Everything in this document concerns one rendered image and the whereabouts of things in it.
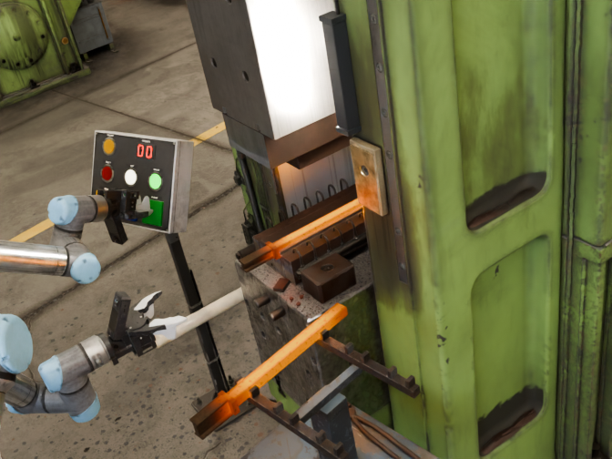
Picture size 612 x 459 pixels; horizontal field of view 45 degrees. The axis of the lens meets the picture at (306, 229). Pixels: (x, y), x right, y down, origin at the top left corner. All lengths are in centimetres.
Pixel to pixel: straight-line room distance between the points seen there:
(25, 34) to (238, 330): 397
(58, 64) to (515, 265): 540
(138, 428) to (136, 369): 35
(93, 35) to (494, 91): 589
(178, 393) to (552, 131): 193
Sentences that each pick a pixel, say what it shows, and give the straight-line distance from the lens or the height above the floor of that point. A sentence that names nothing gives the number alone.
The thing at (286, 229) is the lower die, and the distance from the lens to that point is 208.
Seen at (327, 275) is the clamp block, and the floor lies 98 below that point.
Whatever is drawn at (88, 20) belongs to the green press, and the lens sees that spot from 727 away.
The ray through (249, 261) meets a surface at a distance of 195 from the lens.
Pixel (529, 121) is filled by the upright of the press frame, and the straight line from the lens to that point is 182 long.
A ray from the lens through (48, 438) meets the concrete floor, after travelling 321.
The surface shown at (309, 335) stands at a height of 104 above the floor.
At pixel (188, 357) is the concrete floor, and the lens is 328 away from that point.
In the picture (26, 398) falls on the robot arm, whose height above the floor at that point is 93.
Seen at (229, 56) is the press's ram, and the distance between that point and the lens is 175.
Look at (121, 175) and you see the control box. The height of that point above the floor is 109.
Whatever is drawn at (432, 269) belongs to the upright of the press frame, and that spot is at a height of 109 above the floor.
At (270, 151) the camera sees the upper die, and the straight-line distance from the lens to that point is 178.
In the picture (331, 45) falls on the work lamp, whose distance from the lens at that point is 157.
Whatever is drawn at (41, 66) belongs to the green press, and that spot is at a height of 19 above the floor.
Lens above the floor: 211
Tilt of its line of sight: 33 degrees down
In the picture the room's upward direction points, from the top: 11 degrees counter-clockwise
